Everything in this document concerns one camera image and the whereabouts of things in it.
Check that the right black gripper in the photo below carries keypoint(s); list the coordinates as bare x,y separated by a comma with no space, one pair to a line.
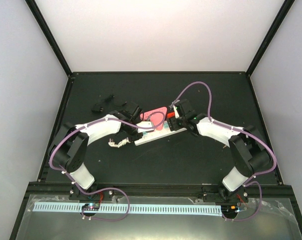
173,125

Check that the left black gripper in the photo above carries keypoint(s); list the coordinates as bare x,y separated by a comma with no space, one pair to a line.
132,138

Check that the white power strip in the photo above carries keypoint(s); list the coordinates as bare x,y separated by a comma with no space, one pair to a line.
157,134

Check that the black plug with thin cable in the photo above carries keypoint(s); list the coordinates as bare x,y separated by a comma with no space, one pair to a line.
109,100

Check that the red cube plug adapter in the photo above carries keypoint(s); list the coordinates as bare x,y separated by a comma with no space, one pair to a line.
170,115

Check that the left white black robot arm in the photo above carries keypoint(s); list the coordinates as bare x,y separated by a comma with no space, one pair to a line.
68,149

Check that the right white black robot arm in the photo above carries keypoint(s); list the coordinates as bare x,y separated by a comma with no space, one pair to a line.
248,151

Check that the pink triangular plug adapter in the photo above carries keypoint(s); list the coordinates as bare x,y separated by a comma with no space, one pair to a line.
155,116

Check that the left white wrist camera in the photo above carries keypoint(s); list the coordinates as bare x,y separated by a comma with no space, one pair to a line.
145,126

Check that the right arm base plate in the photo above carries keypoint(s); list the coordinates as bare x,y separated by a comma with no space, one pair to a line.
219,194

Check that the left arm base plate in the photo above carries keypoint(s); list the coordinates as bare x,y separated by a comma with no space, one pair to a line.
95,196

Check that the white slotted cable duct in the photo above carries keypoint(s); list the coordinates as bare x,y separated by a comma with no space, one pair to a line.
116,208

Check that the left black frame post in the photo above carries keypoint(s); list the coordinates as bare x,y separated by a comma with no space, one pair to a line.
35,10

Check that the black frame post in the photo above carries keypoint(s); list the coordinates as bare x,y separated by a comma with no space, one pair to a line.
278,20
35,10

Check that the right black frame post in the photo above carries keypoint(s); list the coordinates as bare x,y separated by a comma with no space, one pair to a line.
278,20

